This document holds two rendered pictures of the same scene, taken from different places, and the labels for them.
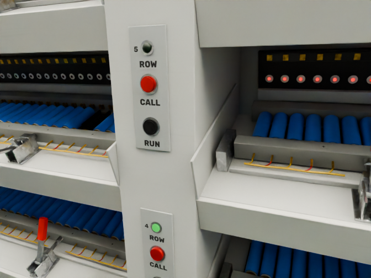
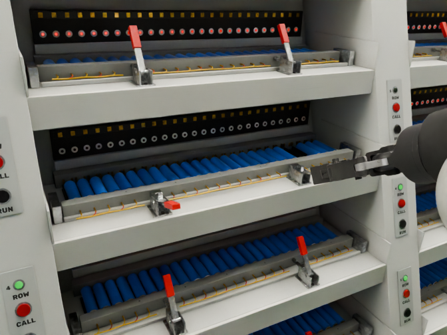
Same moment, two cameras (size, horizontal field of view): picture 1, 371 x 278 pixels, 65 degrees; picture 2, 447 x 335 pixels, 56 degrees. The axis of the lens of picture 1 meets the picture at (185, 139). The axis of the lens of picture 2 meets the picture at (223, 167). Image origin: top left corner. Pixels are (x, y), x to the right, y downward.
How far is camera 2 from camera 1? 0.88 m
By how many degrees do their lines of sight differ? 48
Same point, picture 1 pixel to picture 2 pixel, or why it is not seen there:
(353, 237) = not seen: outside the picture
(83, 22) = (362, 78)
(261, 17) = (426, 76)
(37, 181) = (324, 191)
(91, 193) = (361, 183)
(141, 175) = not seen: hidden behind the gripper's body
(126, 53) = (384, 94)
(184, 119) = (408, 122)
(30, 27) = (330, 82)
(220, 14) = (415, 74)
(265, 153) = not seen: hidden behind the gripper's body
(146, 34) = (394, 84)
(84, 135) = (328, 155)
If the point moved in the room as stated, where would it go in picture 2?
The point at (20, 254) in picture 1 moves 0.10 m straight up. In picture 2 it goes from (276, 288) to (271, 236)
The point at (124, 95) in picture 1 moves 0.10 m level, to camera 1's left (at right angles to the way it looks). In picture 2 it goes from (384, 115) to (364, 120)
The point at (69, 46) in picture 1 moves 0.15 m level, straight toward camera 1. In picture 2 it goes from (348, 92) to (438, 82)
